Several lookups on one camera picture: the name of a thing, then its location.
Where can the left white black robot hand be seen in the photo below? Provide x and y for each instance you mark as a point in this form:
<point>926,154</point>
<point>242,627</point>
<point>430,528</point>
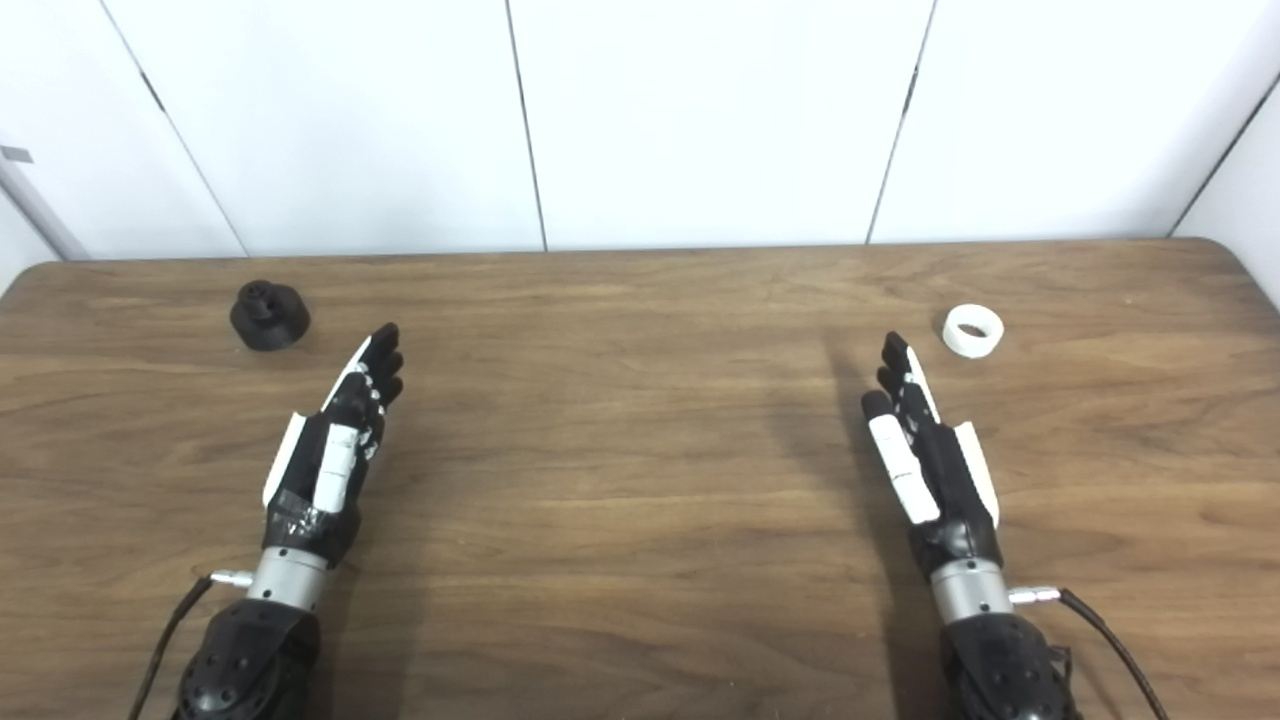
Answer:
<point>325,470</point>

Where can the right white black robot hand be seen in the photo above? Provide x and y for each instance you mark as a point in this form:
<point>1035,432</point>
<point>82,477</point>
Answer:
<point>945,490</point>

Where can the round black plastic part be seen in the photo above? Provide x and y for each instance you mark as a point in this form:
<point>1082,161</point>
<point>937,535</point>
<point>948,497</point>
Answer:
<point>270,322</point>

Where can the grey wall corner strip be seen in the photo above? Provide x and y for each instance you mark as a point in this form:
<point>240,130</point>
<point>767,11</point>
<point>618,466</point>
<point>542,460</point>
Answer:
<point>40,210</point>

